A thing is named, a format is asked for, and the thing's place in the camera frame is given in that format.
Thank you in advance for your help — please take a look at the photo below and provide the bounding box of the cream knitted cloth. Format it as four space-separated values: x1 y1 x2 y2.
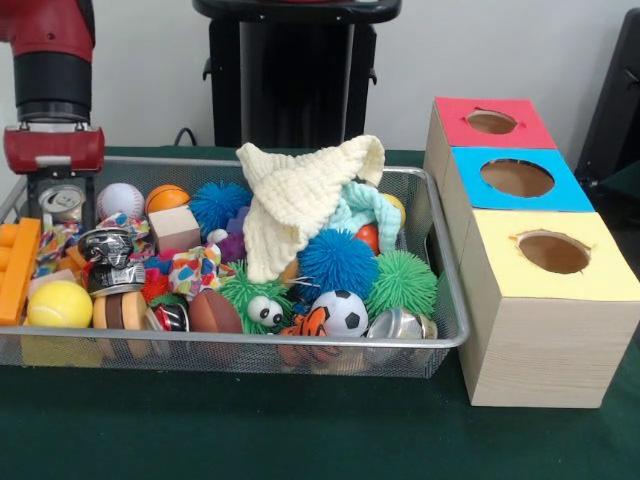
236 135 387 285

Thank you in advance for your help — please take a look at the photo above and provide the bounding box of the green spiky ball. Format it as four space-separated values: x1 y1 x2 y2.
364 249 440 319

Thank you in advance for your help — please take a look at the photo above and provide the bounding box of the mint green cloth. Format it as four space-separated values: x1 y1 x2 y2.
325 180 402 253

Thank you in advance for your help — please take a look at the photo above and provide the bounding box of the yellow tennis ball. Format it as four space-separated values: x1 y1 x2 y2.
27 279 94 328

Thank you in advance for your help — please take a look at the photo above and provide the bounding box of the plain wooden cube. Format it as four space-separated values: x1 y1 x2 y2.
148 206 203 254

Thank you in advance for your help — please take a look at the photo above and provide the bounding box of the colourful patterned cloth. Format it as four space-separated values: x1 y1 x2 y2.
163 243 237 300

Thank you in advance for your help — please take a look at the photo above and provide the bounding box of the green furry googly-eyed toy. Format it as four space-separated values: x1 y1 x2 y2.
220 262 294 335

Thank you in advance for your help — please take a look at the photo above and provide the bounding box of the small blue spiky ball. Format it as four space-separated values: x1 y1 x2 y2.
189 180 253 237

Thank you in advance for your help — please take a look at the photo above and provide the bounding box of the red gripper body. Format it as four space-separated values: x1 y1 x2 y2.
3 123 106 178

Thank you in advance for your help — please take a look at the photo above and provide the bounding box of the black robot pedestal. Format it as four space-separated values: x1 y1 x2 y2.
193 0 403 151

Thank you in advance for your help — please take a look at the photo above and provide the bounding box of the orange toy brick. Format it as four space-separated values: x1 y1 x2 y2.
0 218 43 326

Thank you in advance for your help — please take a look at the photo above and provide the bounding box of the small soccer ball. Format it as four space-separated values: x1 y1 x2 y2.
310 289 370 338

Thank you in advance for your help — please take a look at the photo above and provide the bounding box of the clear mesh bin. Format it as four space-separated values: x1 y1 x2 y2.
0 153 471 379

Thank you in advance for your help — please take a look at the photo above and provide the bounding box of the black monitor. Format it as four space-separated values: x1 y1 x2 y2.
578 8 640 201

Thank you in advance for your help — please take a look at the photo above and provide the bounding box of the yellow smiley ball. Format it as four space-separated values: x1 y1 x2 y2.
385 193 407 231

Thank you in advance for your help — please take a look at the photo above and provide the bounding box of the crushed silver can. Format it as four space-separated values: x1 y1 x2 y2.
40 184 88 227

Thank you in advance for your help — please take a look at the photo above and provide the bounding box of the wooden box with three holes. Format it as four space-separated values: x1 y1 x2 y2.
424 96 640 409

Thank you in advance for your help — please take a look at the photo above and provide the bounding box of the white baseball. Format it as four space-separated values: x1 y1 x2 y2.
97 183 147 221

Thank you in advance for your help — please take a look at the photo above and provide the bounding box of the small orange basketball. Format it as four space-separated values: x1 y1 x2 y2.
146 184 192 216

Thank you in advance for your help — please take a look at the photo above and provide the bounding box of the large blue spiky ball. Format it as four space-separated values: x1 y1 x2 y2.
297 228 379 301

